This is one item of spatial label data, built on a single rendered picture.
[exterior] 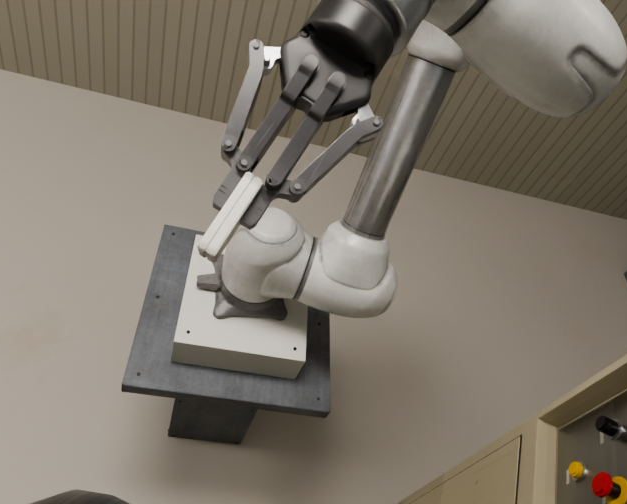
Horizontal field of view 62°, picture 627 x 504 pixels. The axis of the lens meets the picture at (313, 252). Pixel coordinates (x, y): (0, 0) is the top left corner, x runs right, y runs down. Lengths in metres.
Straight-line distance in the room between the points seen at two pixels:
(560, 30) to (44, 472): 1.78
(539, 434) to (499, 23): 0.95
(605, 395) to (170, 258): 1.09
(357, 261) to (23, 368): 1.32
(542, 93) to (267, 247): 0.68
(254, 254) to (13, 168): 1.73
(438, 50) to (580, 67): 0.54
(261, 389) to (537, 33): 1.03
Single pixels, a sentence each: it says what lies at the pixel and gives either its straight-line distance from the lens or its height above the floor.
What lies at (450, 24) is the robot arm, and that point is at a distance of 0.55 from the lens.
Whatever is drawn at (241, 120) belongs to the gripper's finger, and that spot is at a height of 1.59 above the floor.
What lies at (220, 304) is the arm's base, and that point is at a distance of 1.28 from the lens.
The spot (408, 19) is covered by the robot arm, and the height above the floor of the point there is 1.66.
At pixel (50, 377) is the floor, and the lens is 2.05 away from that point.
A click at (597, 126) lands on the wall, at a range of 3.34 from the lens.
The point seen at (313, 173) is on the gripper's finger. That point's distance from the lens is 0.41.
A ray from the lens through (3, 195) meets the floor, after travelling 2.56.
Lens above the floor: 1.84
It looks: 48 degrees down
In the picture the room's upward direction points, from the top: 24 degrees clockwise
